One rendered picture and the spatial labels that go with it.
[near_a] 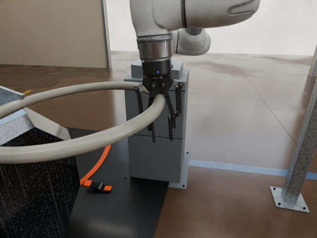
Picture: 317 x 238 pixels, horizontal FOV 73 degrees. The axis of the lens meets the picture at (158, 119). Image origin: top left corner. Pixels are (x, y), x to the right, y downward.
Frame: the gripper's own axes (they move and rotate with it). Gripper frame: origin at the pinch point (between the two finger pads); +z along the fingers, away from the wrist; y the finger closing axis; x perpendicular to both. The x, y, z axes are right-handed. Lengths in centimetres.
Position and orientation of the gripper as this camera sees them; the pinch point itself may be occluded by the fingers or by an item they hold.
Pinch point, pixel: (161, 130)
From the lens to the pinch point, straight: 63.6
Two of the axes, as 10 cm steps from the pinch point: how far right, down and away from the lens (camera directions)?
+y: -9.9, 1.0, -0.3
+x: 0.7, 3.8, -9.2
